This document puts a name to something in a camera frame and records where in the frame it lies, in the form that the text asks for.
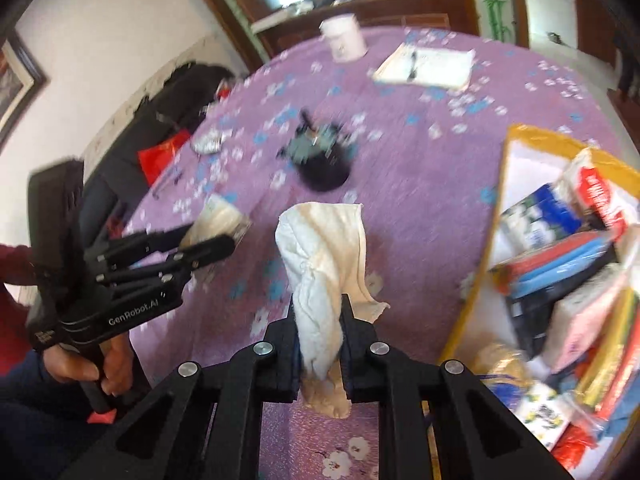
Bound red bag beside table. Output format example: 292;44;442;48
138;129;191;186

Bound pink tissue pack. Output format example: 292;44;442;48
541;263;627;374

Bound black plastic package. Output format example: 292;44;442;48
504;247;618;359

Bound black bag on chair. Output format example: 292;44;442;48
79;62;233;247

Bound white cloth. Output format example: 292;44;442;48
274;202;388;419

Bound yellow taped white box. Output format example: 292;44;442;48
444;125;639;479

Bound black pen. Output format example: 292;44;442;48
407;51;418;82

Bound blue cloth with red bag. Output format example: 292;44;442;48
551;401;639;470

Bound white bee-print tissue pack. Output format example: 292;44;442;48
515;382;574;451

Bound left hand on handle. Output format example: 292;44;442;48
42;333;134;396

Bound red blue sponge bag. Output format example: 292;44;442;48
490;230;613;298

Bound framed wall picture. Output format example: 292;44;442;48
0;30;48;148

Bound wooden sideboard with clutter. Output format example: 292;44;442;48
255;0;480;58

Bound blue floral tissue pack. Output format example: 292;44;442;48
500;183;582;252

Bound purple floral tablecloth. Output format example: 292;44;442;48
119;25;618;480

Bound colourful sponge pack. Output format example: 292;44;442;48
574;287;639;420

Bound white plastic jar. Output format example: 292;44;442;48
319;13;368;63

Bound white paper notepad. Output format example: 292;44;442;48
371;44;475;90

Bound red label wet wipes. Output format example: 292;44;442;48
554;148;629;242

